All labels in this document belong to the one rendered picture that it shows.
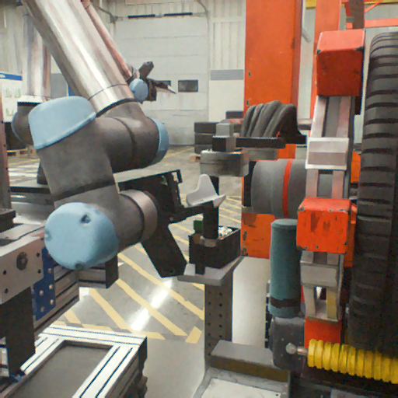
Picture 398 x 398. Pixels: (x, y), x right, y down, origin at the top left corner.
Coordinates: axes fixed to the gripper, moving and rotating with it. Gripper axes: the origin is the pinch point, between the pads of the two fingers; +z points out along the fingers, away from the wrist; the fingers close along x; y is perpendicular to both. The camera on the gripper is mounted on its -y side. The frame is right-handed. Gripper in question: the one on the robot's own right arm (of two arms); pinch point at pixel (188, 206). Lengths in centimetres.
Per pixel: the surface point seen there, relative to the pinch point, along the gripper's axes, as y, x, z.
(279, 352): -55, 2, 53
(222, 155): 7.9, -5.7, 9.1
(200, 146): 41, 283, 826
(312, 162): 3.7, -23.2, 1.2
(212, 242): -9.4, 0.5, 10.3
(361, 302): -20.2, -26.9, -1.4
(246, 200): -5.8, 0.6, 44.4
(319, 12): 93, -21, 262
